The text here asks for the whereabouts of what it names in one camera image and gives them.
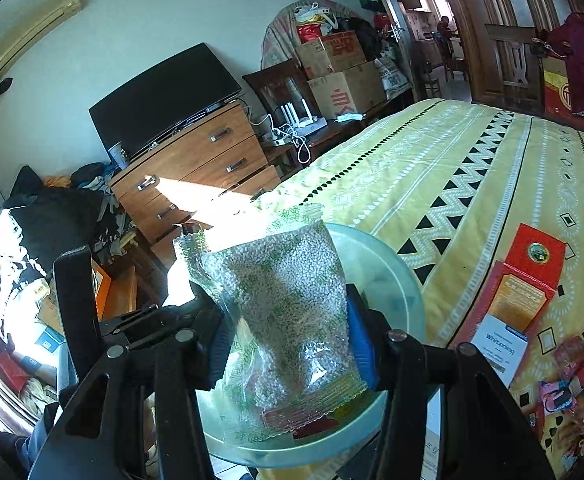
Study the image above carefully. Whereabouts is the green white rice snack bag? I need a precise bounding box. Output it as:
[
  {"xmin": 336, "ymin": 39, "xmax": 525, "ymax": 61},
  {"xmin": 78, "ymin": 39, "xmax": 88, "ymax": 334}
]
[{"xmin": 175, "ymin": 219, "xmax": 365, "ymax": 444}]

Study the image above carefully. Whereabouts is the blue pink Oreo packet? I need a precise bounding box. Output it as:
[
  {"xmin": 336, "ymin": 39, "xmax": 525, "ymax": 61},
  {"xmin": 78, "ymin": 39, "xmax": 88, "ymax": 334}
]
[{"xmin": 539, "ymin": 380, "xmax": 582, "ymax": 414}]

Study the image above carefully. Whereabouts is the white grey carton box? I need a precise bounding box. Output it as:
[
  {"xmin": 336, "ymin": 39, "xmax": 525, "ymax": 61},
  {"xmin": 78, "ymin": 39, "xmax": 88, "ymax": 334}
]
[{"xmin": 470, "ymin": 314, "xmax": 528, "ymax": 387}]

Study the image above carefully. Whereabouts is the flat red box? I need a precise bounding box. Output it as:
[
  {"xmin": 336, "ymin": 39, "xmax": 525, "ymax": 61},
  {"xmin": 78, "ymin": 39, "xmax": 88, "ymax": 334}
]
[{"xmin": 450, "ymin": 260, "xmax": 505, "ymax": 349}]

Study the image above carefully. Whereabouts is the orange red tea box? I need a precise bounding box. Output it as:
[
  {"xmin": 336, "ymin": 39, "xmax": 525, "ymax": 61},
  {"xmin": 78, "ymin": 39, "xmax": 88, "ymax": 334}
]
[{"xmin": 476, "ymin": 222, "xmax": 568, "ymax": 334}]

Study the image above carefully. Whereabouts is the wooden drawer dresser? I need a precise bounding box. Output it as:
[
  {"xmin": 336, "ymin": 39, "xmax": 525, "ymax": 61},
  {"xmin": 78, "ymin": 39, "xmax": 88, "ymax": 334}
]
[{"xmin": 108, "ymin": 101, "xmax": 283, "ymax": 246}]

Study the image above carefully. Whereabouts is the yellow patterned bedspread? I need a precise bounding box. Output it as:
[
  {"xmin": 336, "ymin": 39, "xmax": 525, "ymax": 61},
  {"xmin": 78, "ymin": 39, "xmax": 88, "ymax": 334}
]
[{"xmin": 256, "ymin": 99, "xmax": 584, "ymax": 396}]

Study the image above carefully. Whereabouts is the white wifi router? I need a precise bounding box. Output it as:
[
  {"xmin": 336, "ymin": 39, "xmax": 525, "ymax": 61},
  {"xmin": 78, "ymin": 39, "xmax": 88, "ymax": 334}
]
[{"xmin": 279, "ymin": 99, "xmax": 328, "ymax": 138}]

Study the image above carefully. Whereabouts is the black television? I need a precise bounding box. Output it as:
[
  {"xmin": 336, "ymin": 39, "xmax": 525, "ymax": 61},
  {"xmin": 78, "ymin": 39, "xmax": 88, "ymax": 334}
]
[{"xmin": 89, "ymin": 44, "xmax": 241, "ymax": 157}]

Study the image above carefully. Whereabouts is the lower cardboard box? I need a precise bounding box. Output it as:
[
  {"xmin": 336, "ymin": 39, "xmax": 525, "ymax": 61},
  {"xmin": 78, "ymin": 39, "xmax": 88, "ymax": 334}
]
[{"xmin": 308, "ymin": 62, "xmax": 386, "ymax": 120}]

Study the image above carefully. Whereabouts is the cardboard box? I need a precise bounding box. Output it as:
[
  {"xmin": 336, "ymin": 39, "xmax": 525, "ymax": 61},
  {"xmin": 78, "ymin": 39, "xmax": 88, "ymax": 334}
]
[
  {"xmin": 296, "ymin": 30, "xmax": 367, "ymax": 79},
  {"xmin": 308, "ymin": 62, "xmax": 386, "ymax": 120}
]

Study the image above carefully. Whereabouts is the upper cardboard box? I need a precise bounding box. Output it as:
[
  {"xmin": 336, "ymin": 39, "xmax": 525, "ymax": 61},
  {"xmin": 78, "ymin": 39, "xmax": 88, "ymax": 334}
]
[{"xmin": 296, "ymin": 30, "xmax": 367, "ymax": 79}]

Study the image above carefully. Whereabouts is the air conditioner unit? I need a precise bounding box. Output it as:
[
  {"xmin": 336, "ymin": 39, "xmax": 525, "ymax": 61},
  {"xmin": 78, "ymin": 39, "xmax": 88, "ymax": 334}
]
[{"xmin": 0, "ymin": 0, "xmax": 83, "ymax": 75}]

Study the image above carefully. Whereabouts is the red yellow gift bag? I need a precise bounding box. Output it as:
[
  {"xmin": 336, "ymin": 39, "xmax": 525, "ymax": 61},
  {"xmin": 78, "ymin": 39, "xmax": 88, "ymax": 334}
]
[{"xmin": 542, "ymin": 56, "xmax": 584, "ymax": 131}]

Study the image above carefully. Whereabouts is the wooden chair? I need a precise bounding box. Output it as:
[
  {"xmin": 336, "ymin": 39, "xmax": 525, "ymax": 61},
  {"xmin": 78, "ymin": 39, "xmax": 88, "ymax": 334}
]
[{"xmin": 485, "ymin": 24, "xmax": 544, "ymax": 116}]

